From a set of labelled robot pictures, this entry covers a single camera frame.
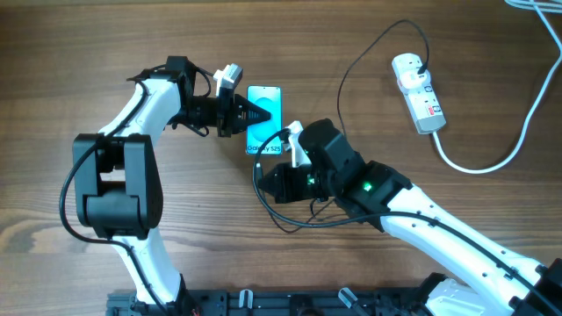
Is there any blue screen smartphone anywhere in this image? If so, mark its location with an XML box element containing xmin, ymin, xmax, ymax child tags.
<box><xmin>246</xmin><ymin>85</ymin><xmax>283</xmax><ymax>154</ymax></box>

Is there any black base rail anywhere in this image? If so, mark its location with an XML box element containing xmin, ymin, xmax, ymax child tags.
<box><xmin>104</xmin><ymin>287</ymin><xmax>440</xmax><ymax>316</ymax></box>

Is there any white charger adapter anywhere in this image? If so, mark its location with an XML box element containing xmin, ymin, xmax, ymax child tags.
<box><xmin>397</xmin><ymin>69</ymin><xmax>431</xmax><ymax>95</ymax></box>

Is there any white power strip cord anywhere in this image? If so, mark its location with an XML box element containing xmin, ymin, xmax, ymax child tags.
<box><xmin>430</xmin><ymin>0</ymin><xmax>562</xmax><ymax>176</ymax></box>

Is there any black charger cable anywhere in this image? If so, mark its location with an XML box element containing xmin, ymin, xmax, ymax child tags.
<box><xmin>254</xmin><ymin>18</ymin><xmax>432</xmax><ymax>234</ymax></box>

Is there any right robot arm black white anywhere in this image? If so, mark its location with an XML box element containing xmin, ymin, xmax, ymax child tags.
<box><xmin>252</xmin><ymin>118</ymin><xmax>561</xmax><ymax>315</ymax></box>

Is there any white power strip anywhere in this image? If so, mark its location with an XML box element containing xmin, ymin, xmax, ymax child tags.
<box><xmin>392</xmin><ymin>53</ymin><xmax>446</xmax><ymax>134</ymax></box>

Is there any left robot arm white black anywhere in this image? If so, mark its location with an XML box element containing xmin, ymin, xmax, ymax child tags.
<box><xmin>59</xmin><ymin>56</ymin><xmax>271</xmax><ymax>315</ymax></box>

